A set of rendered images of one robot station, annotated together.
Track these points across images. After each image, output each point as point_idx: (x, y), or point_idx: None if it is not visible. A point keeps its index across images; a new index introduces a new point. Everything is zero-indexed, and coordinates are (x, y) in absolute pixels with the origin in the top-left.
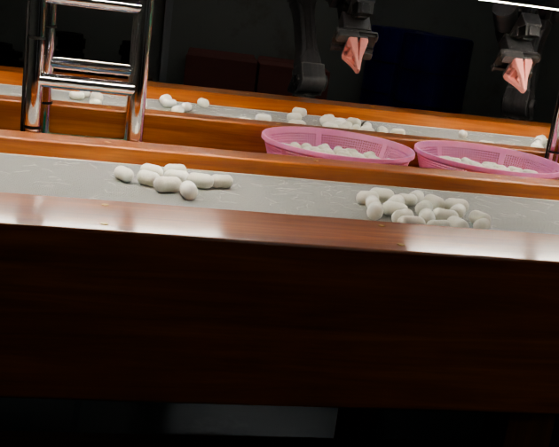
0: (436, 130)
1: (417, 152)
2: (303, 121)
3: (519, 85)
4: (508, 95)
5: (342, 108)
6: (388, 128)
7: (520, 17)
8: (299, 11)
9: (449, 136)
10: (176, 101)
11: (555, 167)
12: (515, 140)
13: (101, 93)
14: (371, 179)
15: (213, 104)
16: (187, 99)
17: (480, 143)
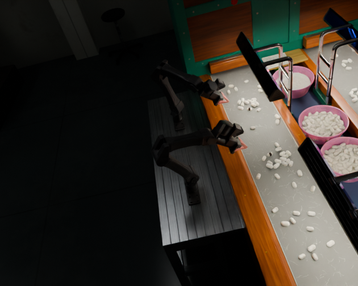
0: (242, 135)
1: (333, 137)
2: (270, 175)
3: (225, 101)
4: (178, 108)
5: (242, 162)
6: (254, 149)
7: (218, 83)
8: (175, 162)
9: (252, 132)
10: (291, 217)
11: (316, 106)
12: (238, 114)
13: (283, 253)
14: None
15: (264, 208)
16: (267, 218)
17: (290, 122)
